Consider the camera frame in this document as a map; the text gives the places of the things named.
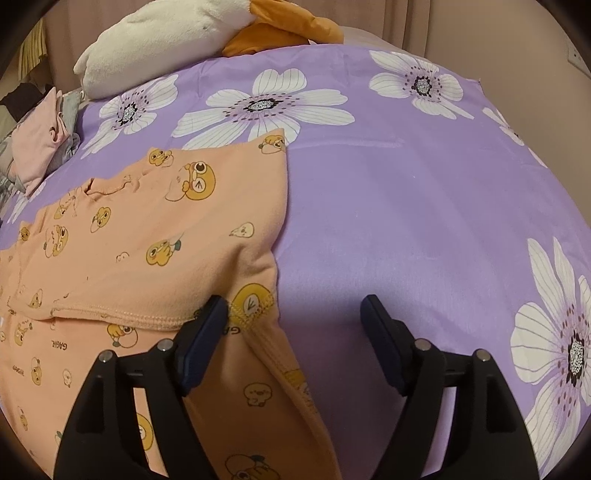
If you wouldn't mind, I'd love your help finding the pink folded garment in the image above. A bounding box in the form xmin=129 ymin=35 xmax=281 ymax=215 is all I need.
xmin=10 ymin=87 xmax=75 ymax=197

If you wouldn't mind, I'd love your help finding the purple floral blanket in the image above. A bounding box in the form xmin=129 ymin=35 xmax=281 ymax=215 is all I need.
xmin=0 ymin=41 xmax=591 ymax=480

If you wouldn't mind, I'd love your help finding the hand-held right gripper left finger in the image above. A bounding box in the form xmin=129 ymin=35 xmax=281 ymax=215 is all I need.
xmin=54 ymin=295 xmax=229 ymax=480

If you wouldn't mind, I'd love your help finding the orange duck print garment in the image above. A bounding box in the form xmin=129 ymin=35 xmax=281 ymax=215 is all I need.
xmin=0 ymin=135 xmax=342 ymax=480

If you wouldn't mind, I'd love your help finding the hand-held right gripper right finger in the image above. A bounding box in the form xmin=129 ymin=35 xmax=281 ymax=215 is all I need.
xmin=361 ymin=295 xmax=540 ymax=480

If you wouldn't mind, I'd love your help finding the grey cloth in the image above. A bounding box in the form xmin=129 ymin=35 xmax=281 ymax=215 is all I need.
xmin=58 ymin=90 xmax=86 ymax=162

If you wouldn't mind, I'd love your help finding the white and orange plush toy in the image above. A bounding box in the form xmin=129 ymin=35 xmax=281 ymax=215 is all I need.
xmin=73 ymin=0 xmax=345 ymax=100

